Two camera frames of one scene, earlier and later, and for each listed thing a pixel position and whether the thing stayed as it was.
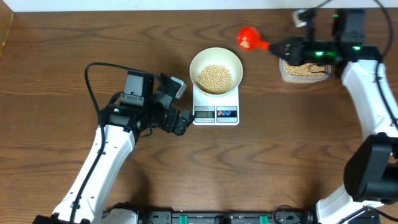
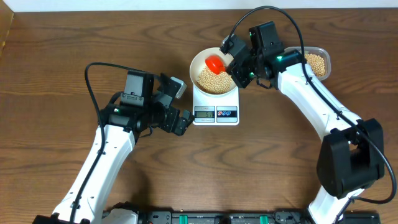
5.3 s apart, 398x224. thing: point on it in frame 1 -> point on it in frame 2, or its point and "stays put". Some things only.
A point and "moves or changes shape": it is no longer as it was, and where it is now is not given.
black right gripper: [295, 51] -> [235, 71]
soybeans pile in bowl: [214, 79] stays put
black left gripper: [168, 125] stays put
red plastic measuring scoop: [249, 38] moves or changes shape
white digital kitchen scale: [214, 110] stays put
